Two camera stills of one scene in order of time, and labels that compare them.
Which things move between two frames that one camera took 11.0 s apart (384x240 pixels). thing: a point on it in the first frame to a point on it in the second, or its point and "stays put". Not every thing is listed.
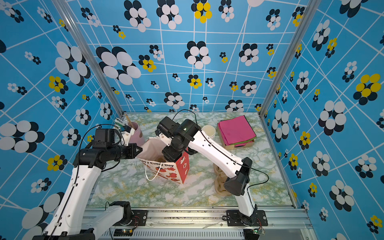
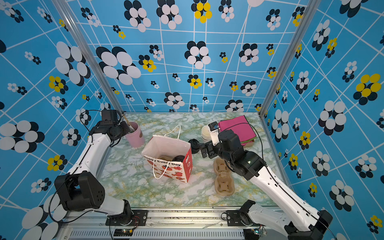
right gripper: (170, 154) to (211, 147)
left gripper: (132, 152) to (125, 129)
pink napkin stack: (237, 131) stays put
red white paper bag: (151, 154) stays put
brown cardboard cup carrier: (220, 177) stays put
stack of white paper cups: (210, 131) stays put
